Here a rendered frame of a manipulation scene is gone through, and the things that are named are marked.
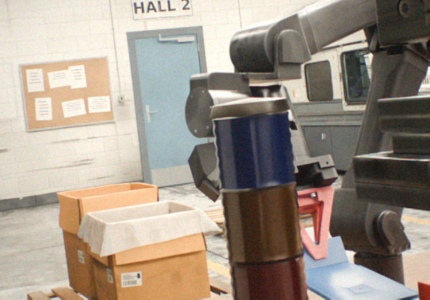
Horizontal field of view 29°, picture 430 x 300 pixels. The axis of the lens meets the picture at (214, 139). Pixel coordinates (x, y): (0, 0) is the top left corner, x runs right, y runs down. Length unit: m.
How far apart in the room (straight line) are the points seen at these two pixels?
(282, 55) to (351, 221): 0.24
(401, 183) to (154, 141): 11.14
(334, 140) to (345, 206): 9.74
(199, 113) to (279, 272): 0.53
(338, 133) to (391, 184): 10.05
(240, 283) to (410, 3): 0.30
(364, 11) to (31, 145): 10.47
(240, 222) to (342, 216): 0.68
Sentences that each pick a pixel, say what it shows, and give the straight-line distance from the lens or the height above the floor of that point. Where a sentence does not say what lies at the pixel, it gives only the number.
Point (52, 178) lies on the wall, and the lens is 11.49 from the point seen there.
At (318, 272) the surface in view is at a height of 1.00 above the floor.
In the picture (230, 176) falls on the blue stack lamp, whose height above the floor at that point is 1.16.
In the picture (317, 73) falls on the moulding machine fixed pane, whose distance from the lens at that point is 11.12.
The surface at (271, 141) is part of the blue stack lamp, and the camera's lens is 0.40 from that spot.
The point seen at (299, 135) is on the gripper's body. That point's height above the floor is 1.15.
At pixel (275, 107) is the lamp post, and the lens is 0.40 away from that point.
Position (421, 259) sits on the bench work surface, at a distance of 1.41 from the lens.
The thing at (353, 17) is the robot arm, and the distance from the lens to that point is 1.06.
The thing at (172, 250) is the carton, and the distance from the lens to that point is 4.17.
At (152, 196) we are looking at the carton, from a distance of 4.79.
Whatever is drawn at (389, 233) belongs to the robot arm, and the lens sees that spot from 1.06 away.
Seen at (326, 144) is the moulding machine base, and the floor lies 0.40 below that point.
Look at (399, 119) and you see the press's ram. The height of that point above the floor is 1.17.
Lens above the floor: 1.20
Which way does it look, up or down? 3 degrees down
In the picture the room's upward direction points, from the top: 6 degrees counter-clockwise
